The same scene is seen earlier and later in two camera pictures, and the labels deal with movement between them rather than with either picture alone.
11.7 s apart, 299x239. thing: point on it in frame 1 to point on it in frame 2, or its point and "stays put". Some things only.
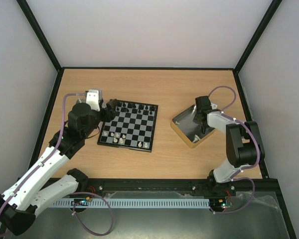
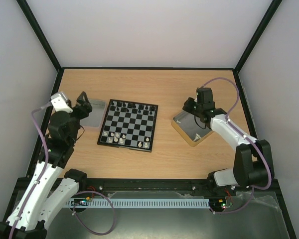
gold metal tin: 190,131 stays put
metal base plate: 254,215 stays put
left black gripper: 108,114 to 86,106
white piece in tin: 196,138 stays put
